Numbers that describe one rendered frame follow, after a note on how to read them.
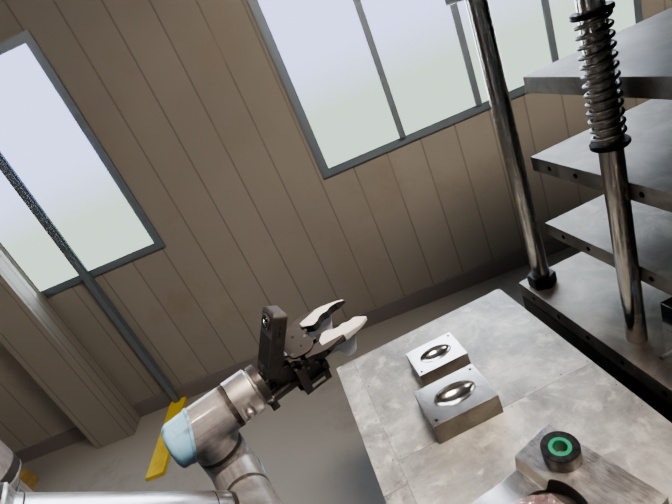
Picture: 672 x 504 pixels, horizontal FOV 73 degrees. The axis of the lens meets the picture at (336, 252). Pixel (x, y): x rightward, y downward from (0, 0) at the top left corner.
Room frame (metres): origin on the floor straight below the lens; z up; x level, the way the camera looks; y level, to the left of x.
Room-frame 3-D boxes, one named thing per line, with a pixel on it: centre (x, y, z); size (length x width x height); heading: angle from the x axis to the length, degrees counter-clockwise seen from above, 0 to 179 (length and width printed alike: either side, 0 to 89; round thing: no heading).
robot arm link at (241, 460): (0.57, 0.29, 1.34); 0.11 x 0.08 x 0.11; 21
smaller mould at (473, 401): (0.99, -0.14, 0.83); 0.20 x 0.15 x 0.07; 93
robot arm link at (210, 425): (0.58, 0.30, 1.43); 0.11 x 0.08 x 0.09; 111
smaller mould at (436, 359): (1.19, -0.16, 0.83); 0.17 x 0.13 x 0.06; 93
